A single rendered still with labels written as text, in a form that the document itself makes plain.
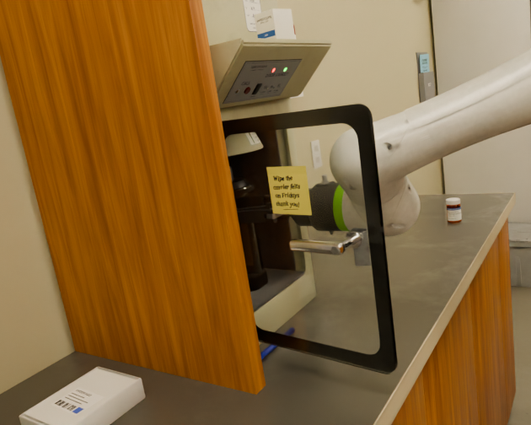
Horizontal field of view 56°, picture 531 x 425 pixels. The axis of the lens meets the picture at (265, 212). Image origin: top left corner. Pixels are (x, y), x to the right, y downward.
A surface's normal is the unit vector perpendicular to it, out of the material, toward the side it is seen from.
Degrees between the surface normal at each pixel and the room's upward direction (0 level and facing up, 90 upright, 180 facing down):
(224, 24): 90
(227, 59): 90
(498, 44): 90
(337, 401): 0
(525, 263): 95
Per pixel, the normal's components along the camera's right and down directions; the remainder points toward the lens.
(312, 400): -0.15, -0.96
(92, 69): -0.54, 0.26
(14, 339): 0.83, 0.00
